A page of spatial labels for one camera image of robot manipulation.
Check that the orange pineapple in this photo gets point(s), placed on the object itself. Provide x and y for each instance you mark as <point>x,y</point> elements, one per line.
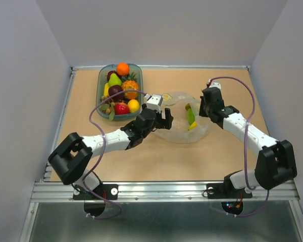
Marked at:
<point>129,82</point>

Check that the green starfruit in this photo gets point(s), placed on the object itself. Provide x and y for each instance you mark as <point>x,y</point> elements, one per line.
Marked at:
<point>190,115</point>

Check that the brown longan bunch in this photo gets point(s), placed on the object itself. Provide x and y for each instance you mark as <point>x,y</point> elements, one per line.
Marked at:
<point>108,107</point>

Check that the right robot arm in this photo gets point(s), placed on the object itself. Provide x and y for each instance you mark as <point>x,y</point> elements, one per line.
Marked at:
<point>275,159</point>

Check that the dark maroon fruit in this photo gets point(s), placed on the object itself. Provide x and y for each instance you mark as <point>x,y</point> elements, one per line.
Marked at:
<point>116,89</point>

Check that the green plastic tray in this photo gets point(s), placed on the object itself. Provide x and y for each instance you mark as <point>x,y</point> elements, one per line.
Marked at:
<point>102,80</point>

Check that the clear plastic bag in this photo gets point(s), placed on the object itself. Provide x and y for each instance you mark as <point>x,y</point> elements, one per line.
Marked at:
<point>179,132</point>

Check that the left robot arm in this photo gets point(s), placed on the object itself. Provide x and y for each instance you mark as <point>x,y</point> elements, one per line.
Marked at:
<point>70,159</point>

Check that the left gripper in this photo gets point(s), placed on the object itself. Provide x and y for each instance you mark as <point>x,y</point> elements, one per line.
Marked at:
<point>165,123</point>

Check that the yellow corn cob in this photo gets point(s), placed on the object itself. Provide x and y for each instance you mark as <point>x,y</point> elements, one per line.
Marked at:
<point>106,90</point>

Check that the yellow banana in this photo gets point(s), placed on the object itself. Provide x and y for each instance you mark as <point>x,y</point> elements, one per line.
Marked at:
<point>192,125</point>

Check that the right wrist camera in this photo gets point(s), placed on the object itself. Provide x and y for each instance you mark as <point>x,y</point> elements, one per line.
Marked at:
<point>214,84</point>

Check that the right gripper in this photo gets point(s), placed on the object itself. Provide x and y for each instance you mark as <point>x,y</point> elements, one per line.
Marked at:
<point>201,112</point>

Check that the yellow lemon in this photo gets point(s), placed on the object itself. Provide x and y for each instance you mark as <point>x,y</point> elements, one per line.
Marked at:
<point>133,105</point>

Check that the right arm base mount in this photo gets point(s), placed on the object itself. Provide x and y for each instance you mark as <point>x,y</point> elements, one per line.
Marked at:
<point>217,191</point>

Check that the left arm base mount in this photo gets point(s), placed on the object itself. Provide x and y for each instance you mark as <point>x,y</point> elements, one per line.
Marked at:
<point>107,191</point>

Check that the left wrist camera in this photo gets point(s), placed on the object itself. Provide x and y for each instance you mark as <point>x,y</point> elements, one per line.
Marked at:
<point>154,102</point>

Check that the green pear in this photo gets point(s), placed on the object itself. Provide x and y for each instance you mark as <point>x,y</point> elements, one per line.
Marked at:
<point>114,80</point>

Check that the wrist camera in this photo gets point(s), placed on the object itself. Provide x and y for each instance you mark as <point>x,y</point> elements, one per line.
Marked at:
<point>214,84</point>
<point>154,102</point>

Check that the dark red apple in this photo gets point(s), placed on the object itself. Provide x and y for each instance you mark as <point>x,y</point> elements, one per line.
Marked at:
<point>110,73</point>

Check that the aluminium front rail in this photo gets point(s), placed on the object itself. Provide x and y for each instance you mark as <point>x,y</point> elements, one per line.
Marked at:
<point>130,192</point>

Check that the orange tangerine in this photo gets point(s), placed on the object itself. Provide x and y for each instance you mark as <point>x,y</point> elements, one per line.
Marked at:
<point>123,69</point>

